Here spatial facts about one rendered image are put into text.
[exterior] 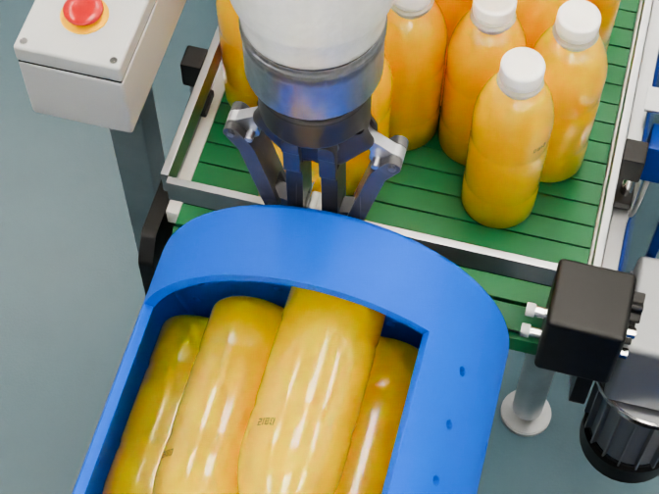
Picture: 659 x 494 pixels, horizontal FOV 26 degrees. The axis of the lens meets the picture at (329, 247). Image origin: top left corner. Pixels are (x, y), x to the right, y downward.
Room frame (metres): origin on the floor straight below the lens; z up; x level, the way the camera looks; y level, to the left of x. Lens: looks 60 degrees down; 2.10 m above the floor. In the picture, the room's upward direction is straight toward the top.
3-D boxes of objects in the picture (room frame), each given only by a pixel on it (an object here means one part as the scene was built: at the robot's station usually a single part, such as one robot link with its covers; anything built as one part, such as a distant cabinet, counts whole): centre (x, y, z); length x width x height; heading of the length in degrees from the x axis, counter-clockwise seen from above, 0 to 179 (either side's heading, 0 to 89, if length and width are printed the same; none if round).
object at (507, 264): (0.68, -0.04, 0.96); 0.40 x 0.01 x 0.03; 75
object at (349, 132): (0.56, 0.01, 1.32); 0.08 x 0.07 x 0.09; 75
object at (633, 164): (0.76, -0.29, 0.94); 0.03 x 0.02 x 0.08; 165
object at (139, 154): (0.87, 0.21, 0.50); 0.04 x 0.04 x 1.00; 75
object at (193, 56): (0.87, 0.13, 0.94); 0.03 x 0.02 x 0.08; 165
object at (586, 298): (0.59, -0.23, 0.95); 0.10 x 0.07 x 0.10; 75
